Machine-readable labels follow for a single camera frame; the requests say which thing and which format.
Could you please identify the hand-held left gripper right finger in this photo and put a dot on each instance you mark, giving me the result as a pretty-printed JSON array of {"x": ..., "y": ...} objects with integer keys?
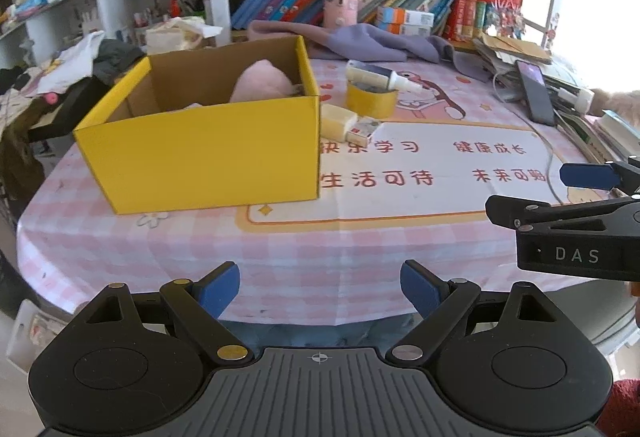
[{"x": 420, "y": 289}]

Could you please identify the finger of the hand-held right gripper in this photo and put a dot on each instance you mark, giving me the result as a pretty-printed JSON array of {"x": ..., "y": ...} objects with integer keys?
[
  {"x": 585, "y": 176},
  {"x": 505, "y": 207}
]

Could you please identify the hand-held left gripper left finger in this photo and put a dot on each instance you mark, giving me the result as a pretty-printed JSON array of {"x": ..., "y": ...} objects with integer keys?
[{"x": 220, "y": 289}]

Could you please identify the yellow cardboard box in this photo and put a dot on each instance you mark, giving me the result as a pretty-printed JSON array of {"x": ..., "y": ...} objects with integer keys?
[{"x": 200, "y": 157}]

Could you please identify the small white red carton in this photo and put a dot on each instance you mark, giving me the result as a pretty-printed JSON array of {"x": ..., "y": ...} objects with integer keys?
[{"x": 362, "y": 132}]

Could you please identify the yellow tape roll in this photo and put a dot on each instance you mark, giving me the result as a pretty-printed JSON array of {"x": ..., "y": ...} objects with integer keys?
[{"x": 370, "y": 107}]

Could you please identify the cream rectangular block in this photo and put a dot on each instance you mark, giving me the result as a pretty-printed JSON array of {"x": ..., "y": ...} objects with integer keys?
[{"x": 337, "y": 121}]

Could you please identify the white spray bottle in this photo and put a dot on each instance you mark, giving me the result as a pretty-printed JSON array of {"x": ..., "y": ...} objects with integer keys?
[{"x": 370, "y": 73}]

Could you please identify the pink plush toy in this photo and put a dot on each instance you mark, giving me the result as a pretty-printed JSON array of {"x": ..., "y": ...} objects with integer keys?
[{"x": 260, "y": 84}]

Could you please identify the stack of papers and books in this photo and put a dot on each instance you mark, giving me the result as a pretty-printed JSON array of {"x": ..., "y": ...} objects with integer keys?
[{"x": 590, "y": 137}]

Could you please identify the white power adapter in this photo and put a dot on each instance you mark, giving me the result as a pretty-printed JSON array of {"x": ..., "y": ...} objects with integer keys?
[{"x": 575, "y": 99}]

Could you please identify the black smartphone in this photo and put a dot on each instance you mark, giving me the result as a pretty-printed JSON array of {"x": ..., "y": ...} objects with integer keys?
[{"x": 537, "y": 92}]

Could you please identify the red fleece clothing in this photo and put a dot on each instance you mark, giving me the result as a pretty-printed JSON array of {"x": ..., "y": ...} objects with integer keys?
[{"x": 625, "y": 409}]

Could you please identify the colourful figure box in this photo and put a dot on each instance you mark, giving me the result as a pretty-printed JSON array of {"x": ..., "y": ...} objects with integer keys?
[{"x": 505, "y": 19}]

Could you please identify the white plastic bag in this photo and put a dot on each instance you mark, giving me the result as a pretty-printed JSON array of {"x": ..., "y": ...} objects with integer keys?
[{"x": 30, "y": 332}]

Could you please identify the red thick dictionaries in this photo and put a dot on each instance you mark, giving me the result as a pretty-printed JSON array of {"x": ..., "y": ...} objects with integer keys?
[{"x": 465, "y": 12}]

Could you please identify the orange blue medicine box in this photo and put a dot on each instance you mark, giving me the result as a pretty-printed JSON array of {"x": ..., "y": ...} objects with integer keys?
[
  {"x": 405, "y": 16},
  {"x": 402, "y": 30}
]

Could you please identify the purple cloth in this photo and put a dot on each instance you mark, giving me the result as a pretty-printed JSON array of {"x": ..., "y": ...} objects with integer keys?
[{"x": 360, "y": 39}]

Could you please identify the small pink ball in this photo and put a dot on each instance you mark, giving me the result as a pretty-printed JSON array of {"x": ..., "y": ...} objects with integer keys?
[{"x": 50, "y": 97}]

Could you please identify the cream crumpled paper bag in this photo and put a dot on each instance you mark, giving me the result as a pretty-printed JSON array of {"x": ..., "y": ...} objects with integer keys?
[{"x": 175, "y": 37}]

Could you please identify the pink cartoon tumbler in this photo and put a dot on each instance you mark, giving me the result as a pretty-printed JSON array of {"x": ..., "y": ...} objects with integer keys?
[{"x": 340, "y": 2}]

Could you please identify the white printed shirt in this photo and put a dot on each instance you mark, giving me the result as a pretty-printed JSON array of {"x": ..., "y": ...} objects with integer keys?
[{"x": 70, "y": 62}]

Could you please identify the group of pens and stationery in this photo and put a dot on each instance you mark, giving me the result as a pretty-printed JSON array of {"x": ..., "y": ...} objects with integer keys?
[{"x": 175, "y": 4}]

